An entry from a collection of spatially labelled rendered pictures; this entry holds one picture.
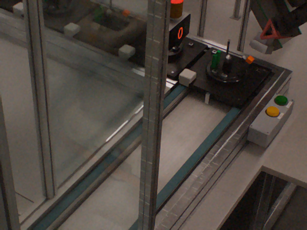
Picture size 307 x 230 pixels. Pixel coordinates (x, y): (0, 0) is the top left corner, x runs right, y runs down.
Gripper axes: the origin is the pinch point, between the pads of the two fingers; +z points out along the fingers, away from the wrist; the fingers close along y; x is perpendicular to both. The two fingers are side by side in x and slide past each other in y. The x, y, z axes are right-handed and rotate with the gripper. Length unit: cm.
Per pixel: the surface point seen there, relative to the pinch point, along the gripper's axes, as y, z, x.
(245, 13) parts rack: -1.2, 4.6, -12.1
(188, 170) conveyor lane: 45, 15, 38
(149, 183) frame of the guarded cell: 90, -12, 44
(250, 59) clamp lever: 11.8, 1.9, 7.6
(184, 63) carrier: 16.2, 24.5, -2.3
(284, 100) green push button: 4.7, 0.0, 23.6
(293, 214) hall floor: -74, 64, 58
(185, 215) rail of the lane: 53, 15, 50
